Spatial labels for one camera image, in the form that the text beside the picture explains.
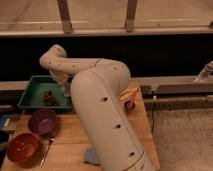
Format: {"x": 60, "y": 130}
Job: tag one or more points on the blue object at edge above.
{"x": 5, "y": 122}

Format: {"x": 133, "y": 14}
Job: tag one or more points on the blue sponge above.
{"x": 90, "y": 157}

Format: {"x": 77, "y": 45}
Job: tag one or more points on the green plastic tray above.
{"x": 33, "y": 95}

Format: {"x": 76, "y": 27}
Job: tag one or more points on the brown pine cone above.
{"x": 49, "y": 99}

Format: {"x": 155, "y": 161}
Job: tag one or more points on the orange red small toy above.
{"x": 128, "y": 97}

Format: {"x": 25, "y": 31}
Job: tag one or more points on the orange bowl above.
{"x": 22, "y": 148}

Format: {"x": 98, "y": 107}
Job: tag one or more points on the white towel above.
{"x": 67, "y": 90}

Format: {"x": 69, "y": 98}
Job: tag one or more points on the purple bowl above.
{"x": 43, "y": 121}

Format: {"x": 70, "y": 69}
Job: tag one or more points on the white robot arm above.
{"x": 95, "y": 89}

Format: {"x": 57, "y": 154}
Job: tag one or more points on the metal spoon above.
{"x": 51, "y": 140}

